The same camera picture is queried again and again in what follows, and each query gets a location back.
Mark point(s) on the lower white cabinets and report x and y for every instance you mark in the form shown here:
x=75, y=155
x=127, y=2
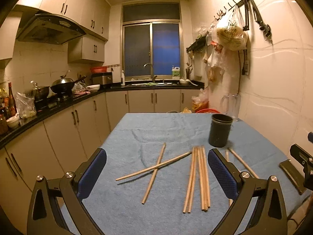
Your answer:
x=63, y=138

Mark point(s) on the clear glass pitcher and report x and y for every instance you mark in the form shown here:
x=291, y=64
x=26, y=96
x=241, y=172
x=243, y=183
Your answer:
x=230, y=105

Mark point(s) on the black wok with lid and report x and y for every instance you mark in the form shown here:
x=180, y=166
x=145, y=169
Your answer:
x=64, y=85

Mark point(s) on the kitchen window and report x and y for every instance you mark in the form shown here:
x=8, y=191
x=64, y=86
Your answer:
x=151, y=34

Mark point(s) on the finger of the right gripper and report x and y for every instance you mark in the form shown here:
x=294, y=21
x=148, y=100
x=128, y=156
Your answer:
x=293, y=175

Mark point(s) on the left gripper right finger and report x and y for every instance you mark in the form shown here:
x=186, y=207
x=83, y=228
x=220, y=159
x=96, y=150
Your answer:
x=269, y=214

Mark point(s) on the red plastic basin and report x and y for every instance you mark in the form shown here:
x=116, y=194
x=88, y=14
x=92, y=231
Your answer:
x=207, y=111

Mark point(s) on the blue table cloth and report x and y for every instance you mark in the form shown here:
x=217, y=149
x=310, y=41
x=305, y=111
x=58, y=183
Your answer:
x=185, y=171

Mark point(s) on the wooden chopstick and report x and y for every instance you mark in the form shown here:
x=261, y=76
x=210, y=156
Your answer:
x=240, y=159
x=203, y=177
x=153, y=175
x=200, y=178
x=188, y=192
x=155, y=166
x=206, y=183
x=193, y=180
x=227, y=158

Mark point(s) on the white detergent jug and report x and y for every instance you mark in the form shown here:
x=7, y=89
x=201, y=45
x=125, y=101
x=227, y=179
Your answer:
x=175, y=72

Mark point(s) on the white bowl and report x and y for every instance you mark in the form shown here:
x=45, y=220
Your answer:
x=93, y=88

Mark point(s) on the black wall shelf rack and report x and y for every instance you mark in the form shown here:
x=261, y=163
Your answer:
x=197, y=46

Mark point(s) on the hanging plastic bag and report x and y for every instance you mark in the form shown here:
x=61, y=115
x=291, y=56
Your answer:
x=229, y=31

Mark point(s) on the dark sauce bottle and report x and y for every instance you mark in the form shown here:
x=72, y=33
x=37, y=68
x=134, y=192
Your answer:
x=11, y=105

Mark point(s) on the black perforated utensil cup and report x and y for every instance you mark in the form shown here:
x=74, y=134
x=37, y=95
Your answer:
x=220, y=130

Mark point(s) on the silver toaster box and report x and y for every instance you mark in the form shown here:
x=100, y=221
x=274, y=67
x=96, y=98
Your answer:
x=102, y=78

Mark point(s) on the small steel pot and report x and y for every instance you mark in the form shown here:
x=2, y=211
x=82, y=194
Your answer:
x=39, y=92

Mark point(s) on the white cabinets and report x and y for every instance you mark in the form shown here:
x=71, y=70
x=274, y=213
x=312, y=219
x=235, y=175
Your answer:
x=63, y=138
x=91, y=15

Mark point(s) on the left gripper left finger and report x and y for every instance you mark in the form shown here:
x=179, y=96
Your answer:
x=45, y=215

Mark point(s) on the chrome sink faucet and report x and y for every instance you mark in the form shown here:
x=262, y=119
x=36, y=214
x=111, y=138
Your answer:
x=152, y=76

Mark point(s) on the upper white cabinets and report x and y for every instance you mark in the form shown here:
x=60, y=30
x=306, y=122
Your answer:
x=91, y=15

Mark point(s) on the black range hood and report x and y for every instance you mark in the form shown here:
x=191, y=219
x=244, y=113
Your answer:
x=50, y=28

